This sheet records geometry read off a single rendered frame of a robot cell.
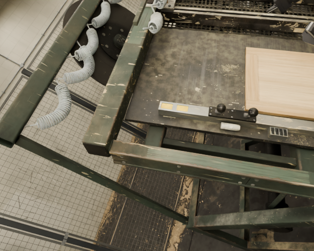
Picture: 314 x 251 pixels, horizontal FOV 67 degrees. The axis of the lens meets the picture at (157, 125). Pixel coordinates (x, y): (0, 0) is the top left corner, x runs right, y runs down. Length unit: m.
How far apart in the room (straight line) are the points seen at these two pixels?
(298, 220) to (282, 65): 0.78
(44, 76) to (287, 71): 1.26
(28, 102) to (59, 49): 0.39
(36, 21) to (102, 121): 5.56
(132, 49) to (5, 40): 4.99
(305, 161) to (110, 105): 0.84
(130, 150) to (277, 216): 0.92
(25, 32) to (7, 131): 5.08
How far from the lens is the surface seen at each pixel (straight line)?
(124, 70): 1.17
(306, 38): 0.78
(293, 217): 1.49
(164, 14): 1.61
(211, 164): 0.94
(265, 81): 1.30
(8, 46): 6.06
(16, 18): 6.41
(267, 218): 1.56
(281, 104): 1.22
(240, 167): 0.95
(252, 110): 0.97
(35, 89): 1.38
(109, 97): 1.07
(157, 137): 1.08
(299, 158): 1.16
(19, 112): 1.31
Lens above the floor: 2.05
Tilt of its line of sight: 23 degrees down
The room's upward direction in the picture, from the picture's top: 60 degrees counter-clockwise
